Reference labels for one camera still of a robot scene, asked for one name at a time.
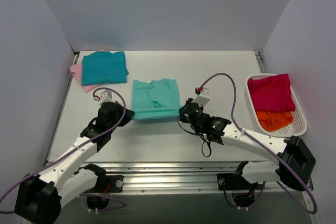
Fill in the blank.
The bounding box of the mint green t-shirt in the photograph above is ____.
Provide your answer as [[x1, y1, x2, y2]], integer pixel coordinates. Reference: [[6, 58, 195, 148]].
[[131, 78, 181, 121]]

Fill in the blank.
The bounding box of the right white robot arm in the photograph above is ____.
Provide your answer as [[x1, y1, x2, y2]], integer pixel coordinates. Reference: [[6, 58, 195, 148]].
[[178, 99, 316, 191]]

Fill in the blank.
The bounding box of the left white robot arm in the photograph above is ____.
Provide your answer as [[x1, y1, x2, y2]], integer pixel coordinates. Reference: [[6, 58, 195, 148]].
[[14, 102, 135, 223]]

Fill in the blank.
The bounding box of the folded teal t-shirt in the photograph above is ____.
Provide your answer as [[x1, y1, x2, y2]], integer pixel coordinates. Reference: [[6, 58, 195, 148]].
[[81, 51, 129, 86]]

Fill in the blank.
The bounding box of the folded pink t-shirt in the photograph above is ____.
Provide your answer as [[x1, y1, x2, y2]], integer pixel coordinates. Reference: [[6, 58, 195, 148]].
[[70, 50, 110, 93]]

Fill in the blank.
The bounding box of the orange t-shirt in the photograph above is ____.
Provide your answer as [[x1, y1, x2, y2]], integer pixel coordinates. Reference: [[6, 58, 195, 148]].
[[256, 111, 293, 132]]

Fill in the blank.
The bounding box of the crimson red t-shirt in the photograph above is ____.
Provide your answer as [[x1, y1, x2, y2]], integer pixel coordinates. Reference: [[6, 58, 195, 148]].
[[247, 74, 296, 112]]

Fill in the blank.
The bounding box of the white plastic laundry basket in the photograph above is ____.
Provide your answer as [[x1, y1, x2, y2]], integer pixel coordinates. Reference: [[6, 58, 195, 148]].
[[245, 73, 307, 137]]

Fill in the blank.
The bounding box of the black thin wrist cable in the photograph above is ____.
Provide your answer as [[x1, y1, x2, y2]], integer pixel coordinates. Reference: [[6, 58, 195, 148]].
[[176, 116, 213, 158]]

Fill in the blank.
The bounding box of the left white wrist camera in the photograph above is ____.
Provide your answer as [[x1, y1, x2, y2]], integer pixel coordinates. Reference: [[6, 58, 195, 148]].
[[93, 90, 113, 105]]

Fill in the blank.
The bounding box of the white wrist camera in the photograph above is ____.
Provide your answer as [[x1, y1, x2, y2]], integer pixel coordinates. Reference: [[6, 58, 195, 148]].
[[193, 87, 211, 107], [93, 90, 113, 105]]

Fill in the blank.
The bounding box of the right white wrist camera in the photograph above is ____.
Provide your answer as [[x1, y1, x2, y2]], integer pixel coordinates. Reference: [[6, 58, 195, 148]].
[[193, 87, 211, 107]]

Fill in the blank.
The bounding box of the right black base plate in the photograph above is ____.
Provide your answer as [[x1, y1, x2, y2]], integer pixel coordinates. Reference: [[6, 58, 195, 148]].
[[216, 173, 262, 191]]

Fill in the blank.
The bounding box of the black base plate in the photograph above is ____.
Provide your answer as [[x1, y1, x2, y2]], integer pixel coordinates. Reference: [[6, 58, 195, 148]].
[[85, 175, 124, 194], [216, 173, 262, 191]]

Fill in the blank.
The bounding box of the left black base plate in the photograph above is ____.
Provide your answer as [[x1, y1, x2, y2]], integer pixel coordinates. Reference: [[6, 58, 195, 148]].
[[85, 175, 124, 194]]

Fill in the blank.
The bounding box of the aluminium rail frame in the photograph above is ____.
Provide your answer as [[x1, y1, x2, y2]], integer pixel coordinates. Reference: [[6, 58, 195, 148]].
[[47, 51, 319, 223]]

